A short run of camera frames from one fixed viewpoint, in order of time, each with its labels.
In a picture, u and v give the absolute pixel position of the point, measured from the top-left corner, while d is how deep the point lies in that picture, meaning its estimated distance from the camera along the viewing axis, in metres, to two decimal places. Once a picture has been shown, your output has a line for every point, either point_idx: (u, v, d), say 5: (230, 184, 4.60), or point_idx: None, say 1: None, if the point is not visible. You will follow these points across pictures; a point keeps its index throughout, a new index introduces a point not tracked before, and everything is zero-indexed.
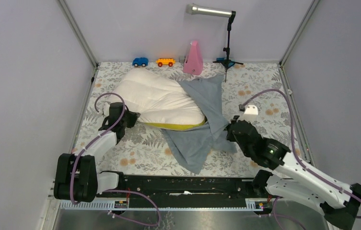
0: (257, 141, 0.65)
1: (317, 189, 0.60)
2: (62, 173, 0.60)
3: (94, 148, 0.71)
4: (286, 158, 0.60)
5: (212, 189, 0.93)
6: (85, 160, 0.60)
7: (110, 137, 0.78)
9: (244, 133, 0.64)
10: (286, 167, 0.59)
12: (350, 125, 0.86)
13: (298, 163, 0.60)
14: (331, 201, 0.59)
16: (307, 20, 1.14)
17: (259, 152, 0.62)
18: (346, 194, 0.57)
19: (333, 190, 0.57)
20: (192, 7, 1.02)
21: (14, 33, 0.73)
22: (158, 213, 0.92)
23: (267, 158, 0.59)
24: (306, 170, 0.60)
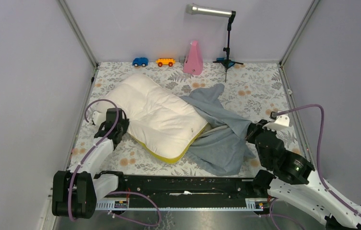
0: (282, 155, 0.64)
1: (332, 209, 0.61)
2: (59, 191, 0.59)
3: (89, 162, 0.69)
4: (309, 176, 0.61)
5: (212, 189, 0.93)
6: (81, 178, 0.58)
7: (108, 144, 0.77)
9: (271, 148, 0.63)
10: (309, 186, 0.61)
12: (349, 124, 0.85)
13: (321, 183, 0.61)
14: (343, 221, 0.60)
16: (308, 20, 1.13)
17: (284, 166, 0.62)
18: None
19: (350, 212, 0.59)
20: (192, 7, 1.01)
21: (14, 33, 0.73)
22: (158, 213, 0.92)
23: (291, 174, 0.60)
24: (327, 190, 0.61)
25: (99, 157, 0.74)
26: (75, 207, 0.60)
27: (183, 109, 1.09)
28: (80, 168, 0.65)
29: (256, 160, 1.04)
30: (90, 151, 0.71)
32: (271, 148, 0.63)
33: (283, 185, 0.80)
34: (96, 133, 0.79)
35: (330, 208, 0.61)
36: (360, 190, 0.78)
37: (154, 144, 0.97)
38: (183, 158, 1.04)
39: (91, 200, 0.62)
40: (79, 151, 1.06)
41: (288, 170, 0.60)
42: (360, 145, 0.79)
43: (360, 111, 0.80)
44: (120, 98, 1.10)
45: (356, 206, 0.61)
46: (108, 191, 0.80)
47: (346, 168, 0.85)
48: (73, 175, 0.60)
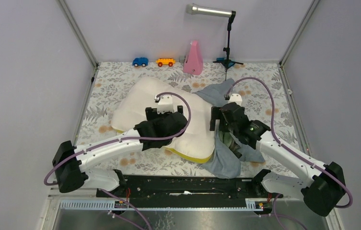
0: (241, 120, 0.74)
1: (291, 165, 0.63)
2: (56, 157, 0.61)
3: (95, 155, 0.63)
4: (263, 134, 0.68)
5: (212, 189, 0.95)
6: (71, 168, 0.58)
7: (133, 146, 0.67)
9: (230, 111, 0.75)
10: (261, 142, 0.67)
12: (350, 125, 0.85)
13: (274, 139, 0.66)
14: (303, 176, 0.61)
16: (308, 19, 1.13)
17: (243, 129, 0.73)
18: (317, 169, 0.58)
19: (305, 164, 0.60)
20: (192, 7, 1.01)
21: (13, 33, 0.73)
22: (137, 212, 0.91)
23: (248, 134, 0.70)
24: (280, 145, 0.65)
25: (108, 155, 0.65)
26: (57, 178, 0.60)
27: (194, 107, 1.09)
28: (81, 155, 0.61)
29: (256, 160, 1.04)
30: (108, 143, 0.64)
32: (230, 112, 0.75)
33: (275, 175, 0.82)
34: (145, 122, 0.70)
35: (289, 165, 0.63)
36: (360, 190, 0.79)
37: (186, 147, 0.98)
38: (183, 158, 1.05)
39: (73, 185, 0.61)
40: None
41: (245, 132, 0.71)
42: (360, 145, 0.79)
43: (359, 111, 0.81)
44: (130, 100, 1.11)
45: (315, 161, 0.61)
46: (102, 189, 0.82)
47: (346, 168, 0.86)
48: (72, 156, 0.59)
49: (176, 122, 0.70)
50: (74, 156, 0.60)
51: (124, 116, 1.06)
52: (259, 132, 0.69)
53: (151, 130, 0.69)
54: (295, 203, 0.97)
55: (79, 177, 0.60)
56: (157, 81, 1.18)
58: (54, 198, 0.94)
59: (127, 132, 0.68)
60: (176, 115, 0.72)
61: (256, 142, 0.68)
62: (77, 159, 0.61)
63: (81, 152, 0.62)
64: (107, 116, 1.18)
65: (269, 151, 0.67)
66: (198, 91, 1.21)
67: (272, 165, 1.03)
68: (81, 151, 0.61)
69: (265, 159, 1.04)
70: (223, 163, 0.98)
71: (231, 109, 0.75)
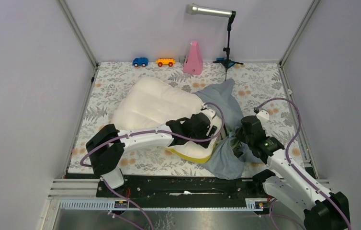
0: (258, 133, 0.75)
1: (297, 186, 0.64)
2: (99, 137, 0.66)
3: (135, 140, 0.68)
4: (276, 151, 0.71)
5: (212, 189, 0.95)
6: (115, 147, 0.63)
7: (165, 141, 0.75)
9: (249, 123, 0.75)
10: (272, 158, 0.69)
12: (349, 125, 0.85)
13: (285, 158, 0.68)
14: (306, 199, 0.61)
16: (308, 20, 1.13)
17: (258, 142, 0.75)
18: (321, 195, 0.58)
19: (310, 187, 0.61)
20: (192, 7, 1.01)
21: (13, 33, 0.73)
22: (142, 212, 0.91)
23: (261, 148, 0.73)
24: (290, 165, 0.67)
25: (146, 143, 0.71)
26: (93, 158, 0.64)
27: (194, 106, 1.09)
28: (124, 138, 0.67)
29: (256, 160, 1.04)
30: (147, 132, 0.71)
32: (248, 123, 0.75)
33: (278, 181, 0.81)
34: (174, 121, 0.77)
35: (296, 186, 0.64)
36: (359, 191, 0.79)
37: (185, 148, 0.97)
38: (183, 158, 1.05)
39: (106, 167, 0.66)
40: (79, 151, 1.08)
41: (259, 146, 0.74)
42: (360, 145, 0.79)
43: (359, 112, 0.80)
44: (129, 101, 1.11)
45: (321, 187, 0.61)
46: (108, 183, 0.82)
47: (346, 168, 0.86)
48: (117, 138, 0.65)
49: (202, 122, 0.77)
50: (118, 138, 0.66)
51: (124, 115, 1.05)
52: (273, 149, 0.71)
53: (178, 129, 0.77)
54: None
55: (115, 159, 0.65)
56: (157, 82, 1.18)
58: (54, 198, 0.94)
59: (161, 126, 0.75)
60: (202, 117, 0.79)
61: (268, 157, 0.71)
62: (121, 142, 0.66)
63: (124, 135, 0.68)
64: (107, 116, 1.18)
65: (279, 168, 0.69)
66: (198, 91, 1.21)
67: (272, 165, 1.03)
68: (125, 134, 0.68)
69: None
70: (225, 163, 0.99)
71: (249, 120, 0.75)
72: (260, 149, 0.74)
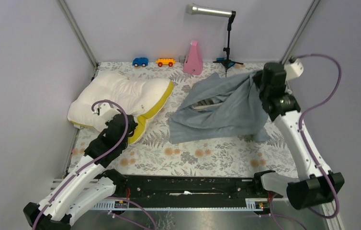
0: (278, 86, 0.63)
1: (298, 154, 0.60)
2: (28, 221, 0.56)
3: (60, 201, 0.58)
4: (289, 112, 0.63)
5: (212, 189, 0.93)
6: (45, 220, 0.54)
7: (95, 169, 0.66)
9: (272, 72, 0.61)
10: (283, 119, 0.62)
12: (349, 125, 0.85)
13: (297, 122, 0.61)
14: (301, 169, 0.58)
16: (308, 20, 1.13)
17: (272, 97, 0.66)
18: (320, 171, 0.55)
19: (310, 160, 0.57)
20: (192, 7, 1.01)
21: (13, 32, 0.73)
22: (144, 213, 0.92)
23: (274, 103, 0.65)
24: (299, 131, 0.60)
25: (77, 190, 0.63)
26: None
27: None
28: (47, 209, 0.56)
29: (256, 160, 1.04)
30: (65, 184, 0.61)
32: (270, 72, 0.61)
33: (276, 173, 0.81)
34: (95, 140, 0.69)
35: (296, 153, 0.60)
36: None
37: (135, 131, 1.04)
38: (183, 158, 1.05)
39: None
40: (79, 151, 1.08)
41: (273, 101, 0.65)
42: (359, 145, 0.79)
43: (359, 112, 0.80)
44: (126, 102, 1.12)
45: (323, 163, 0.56)
46: (104, 197, 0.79)
47: (347, 170, 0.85)
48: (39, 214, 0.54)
49: (120, 126, 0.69)
50: (42, 212, 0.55)
51: (77, 114, 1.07)
52: (285, 109, 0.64)
53: (102, 146, 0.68)
54: None
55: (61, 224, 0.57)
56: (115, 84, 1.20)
58: None
59: (79, 164, 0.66)
60: (118, 118, 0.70)
61: (278, 116, 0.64)
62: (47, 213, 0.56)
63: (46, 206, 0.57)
64: None
65: (286, 130, 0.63)
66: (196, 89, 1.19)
67: (272, 165, 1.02)
68: (44, 206, 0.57)
69: (265, 159, 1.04)
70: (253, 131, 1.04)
71: (273, 69, 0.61)
72: (271, 103, 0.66)
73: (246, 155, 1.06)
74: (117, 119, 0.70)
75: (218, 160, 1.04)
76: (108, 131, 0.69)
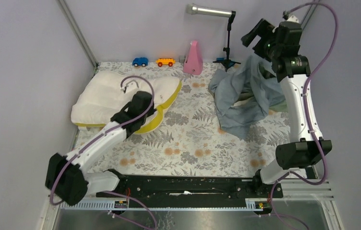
0: (290, 46, 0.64)
1: (294, 119, 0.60)
2: (51, 172, 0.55)
3: (88, 154, 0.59)
4: (297, 74, 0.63)
5: (212, 189, 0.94)
6: (73, 169, 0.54)
7: (118, 135, 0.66)
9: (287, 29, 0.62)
10: (289, 80, 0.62)
12: (348, 124, 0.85)
13: (302, 87, 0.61)
14: (295, 133, 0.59)
16: (308, 20, 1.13)
17: (283, 57, 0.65)
18: (311, 135, 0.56)
19: (305, 124, 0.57)
20: (192, 7, 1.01)
21: (14, 33, 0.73)
22: (149, 213, 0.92)
23: (284, 63, 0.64)
24: (302, 96, 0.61)
25: (105, 147, 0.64)
26: (60, 193, 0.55)
27: None
28: (75, 159, 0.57)
29: (256, 160, 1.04)
30: (95, 139, 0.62)
32: (283, 29, 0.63)
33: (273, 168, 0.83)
34: (118, 112, 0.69)
35: (293, 119, 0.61)
36: None
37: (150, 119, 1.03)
38: (183, 158, 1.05)
39: (80, 189, 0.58)
40: None
41: (283, 60, 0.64)
42: (359, 145, 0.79)
43: (358, 112, 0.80)
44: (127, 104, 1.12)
45: (317, 130, 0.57)
46: (104, 189, 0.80)
47: (347, 169, 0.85)
48: (68, 162, 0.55)
49: (144, 99, 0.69)
50: (70, 162, 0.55)
51: (81, 114, 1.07)
52: (295, 69, 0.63)
53: (126, 117, 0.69)
54: (295, 203, 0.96)
55: (82, 180, 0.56)
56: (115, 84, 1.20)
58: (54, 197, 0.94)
59: (106, 126, 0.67)
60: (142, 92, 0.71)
61: (285, 77, 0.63)
62: (74, 164, 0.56)
63: (73, 156, 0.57)
64: None
65: (288, 95, 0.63)
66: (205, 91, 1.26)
67: None
68: (73, 156, 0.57)
69: (265, 159, 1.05)
70: (265, 111, 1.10)
71: (287, 26, 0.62)
72: (282, 63, 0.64)
73: (246, 155, 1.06)
74: (140, 94, 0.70)
75: (218, 160, 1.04)
76: (132, 103, 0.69)
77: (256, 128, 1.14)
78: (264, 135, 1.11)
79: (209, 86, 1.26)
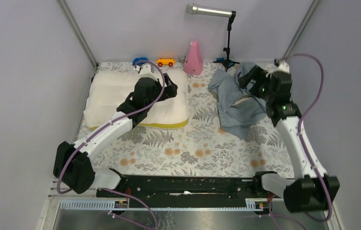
0: (282, 95, 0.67)
1: (295, 157, 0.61)
2: (59, 160, 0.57)
3: (95, 142, 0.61)
4: (291, 117, 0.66)
5: (212, 189, 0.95)
6: (79, 158, 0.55)
7: (124, 124, 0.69)
9: (278, 80, 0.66)
10: (284, 123, 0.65)
12: (348, 125, 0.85)
13: (296, 126, 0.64)
14: (298, 172, 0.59)
16: (308, 20, 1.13)
17: (276, 103, 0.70)
18: (314, 172, 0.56)
19: (306, 161, 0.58)
20: (192, 7, 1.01)
21: (13, 33, 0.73)
22: (150, 212, 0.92)
23: (276, 109, 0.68)
24: (298, 134, 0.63)
25: (112, 135, 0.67)
26: (69, 180, 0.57)
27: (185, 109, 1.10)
28: (83, 147, 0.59)
29: (256, 159, 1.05)
30: (102, 128, 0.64)
32: (276, 81, 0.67)
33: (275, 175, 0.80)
34: (123, 103, 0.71)
35: (294, 157, 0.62)
36: None
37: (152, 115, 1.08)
38: (183, 158, 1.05)
39: (87, 177, 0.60)
40: None
41: (275, 107, 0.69)
42: (360, 145, 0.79)
43: (358, 112, 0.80)
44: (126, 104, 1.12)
45: (319, 165, 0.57)
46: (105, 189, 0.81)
47: (347, 169, 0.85)
48: (75, 151, 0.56)
49: (146, 88, 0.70)
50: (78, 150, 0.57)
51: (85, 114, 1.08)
52: (287, 115, 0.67)
53: (131, 108, 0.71)
54: None
55: (89, 166, 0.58)
56: (114, 83, 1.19)
58: (54, 198, 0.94)
59: (113, 116, 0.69)
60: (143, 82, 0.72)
61: (279, 120, 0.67)
62: (82, 151, 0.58)
63: (81, 144, 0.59)
64: None
65: (286, 135, 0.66)
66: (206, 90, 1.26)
67: (273, 165, 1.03)
68: (82, 144, 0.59)
69: (265, 159, 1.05)
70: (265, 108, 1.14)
71: (279, 77, 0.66)
72: (275, 110, 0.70)
73: (246, 155, 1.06)
74: (141, 82, 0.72)
75: (218, 160, 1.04)
76: (136, 93, 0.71)
77: (255, 128, 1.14)
78: (264, 135, 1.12)
79: (209, 86, 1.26)
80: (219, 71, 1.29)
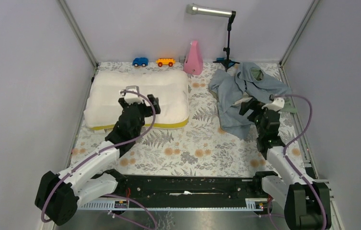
0: (270, 132, 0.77)
1: (285, 173, 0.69)
2: (42, 189, 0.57)
3: (81, 173, 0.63)
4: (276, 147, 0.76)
5: (212, 189, 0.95)
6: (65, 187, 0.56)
7: (112, 154, 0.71)
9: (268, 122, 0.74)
10: (272, 151, 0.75)
12: (348, 124, 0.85)
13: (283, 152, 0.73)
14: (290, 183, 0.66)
16: (307, 20, 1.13)
17: (265, 139, 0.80)
18: (303, 180, 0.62)
19: (294, 173, 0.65)
20: (192, 7, 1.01)
21: (13, 33, 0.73)
22: (147, 212, 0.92)
23: (265, 143, 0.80)
24: (284, 157, 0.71)
25: (98, 166, 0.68)
26: (49, 212, 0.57)
27: (185, 108, 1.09)
28: (68, 178, 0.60)
29: (256, 160, 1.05)
30: (89, 158, 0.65)
32: (266, 120, 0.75)
33: (276, 179, 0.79)
34: (111, 133, 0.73)
35: (284, 172, 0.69)
36: None
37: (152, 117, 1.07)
38: (183, 158, 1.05)
39: (69, 210, 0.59)
40: (79, 151, 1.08)
41: (264, 143, 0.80)
42: (360, 145, 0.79)
43: (358, 112, 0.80)
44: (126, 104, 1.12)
45: (307, 176, 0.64)
46: (103, 193, 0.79)
47: (347, 169, 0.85)
48: (60, 181, 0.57)
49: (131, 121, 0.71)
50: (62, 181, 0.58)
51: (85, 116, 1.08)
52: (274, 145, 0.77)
53: (118, 139, 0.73)
54: None
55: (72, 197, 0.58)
56: (114, 82, 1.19)
58: None
59: (100, 145, 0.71)
60: (129, 114, 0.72)
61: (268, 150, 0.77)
62: (66, 182, 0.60)
63: (66, 175, 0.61)
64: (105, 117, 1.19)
65: (275, 160, 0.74)
66: (205, 91, 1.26)
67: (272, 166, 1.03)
68: (66, 175, 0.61)
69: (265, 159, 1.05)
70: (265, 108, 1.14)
71: (269, 119, 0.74)
72: (264, 145, 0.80)
73: (246, 155, 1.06)
74: (127, 115, 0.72)
75: (218, 161, 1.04)
76: (122, 126, 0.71)
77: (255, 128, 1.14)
78: None
79: (209, 86, 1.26)
80: (219, 71, 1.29)
